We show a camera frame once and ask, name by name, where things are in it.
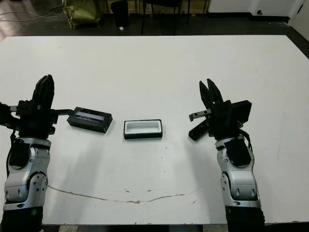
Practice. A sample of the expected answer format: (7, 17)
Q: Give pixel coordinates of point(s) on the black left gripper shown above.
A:
(36, 125)

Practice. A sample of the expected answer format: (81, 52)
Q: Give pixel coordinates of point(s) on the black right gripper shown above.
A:
(222, 120)

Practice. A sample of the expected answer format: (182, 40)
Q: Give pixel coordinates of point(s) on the black camera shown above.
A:
(196, 131)

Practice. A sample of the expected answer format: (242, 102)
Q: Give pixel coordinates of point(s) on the black box lid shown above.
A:
(89, 124)

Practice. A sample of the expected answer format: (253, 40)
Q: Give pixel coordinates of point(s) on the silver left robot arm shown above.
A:
(21, 183)

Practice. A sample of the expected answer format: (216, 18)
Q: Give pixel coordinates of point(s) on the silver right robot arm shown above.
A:
(239, 178)

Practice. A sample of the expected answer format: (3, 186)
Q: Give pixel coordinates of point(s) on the black box with white insert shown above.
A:
(142, 135)

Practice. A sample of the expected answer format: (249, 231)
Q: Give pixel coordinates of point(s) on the black baseboard ledge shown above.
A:
(248, 18)

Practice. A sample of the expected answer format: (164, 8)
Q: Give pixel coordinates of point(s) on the olive green bag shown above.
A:
(82, 12)

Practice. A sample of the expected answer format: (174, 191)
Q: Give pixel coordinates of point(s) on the black bin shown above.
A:
(122, 14)

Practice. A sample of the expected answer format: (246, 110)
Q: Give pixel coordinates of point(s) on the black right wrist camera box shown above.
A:
(242, 111)

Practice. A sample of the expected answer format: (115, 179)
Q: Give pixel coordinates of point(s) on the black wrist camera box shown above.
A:
(3, 113)
(242, 111)

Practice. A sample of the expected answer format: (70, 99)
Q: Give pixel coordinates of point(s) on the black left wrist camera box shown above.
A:
(3, 113)

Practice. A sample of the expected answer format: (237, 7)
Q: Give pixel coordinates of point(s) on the black round wall knob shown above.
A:
(259, 11)

